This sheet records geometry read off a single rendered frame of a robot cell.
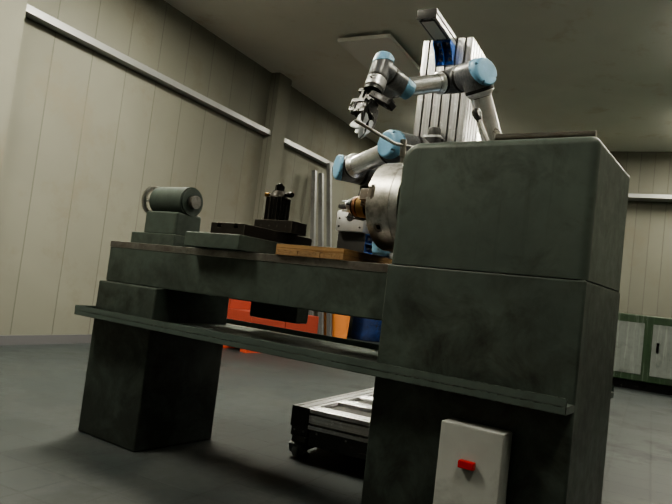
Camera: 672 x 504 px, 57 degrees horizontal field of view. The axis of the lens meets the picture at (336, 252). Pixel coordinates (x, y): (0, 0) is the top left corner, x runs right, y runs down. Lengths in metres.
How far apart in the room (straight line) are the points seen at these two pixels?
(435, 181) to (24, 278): 4.39
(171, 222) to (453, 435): 1.64
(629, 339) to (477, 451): 6.74
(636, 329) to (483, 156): 6.67
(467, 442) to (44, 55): 4.96
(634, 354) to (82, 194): 6.45
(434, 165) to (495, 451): 0.85
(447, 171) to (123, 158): 4.82
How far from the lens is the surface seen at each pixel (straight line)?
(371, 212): 2.11
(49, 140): 5.89
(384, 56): 2.37
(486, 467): 1.78
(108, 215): 6.30
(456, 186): 1.91
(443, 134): 3.00
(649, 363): 8.45
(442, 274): 1.88
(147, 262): 2.82
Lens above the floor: 0.76
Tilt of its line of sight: 4 degrees up
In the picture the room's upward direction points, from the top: 7 degrees clockwise
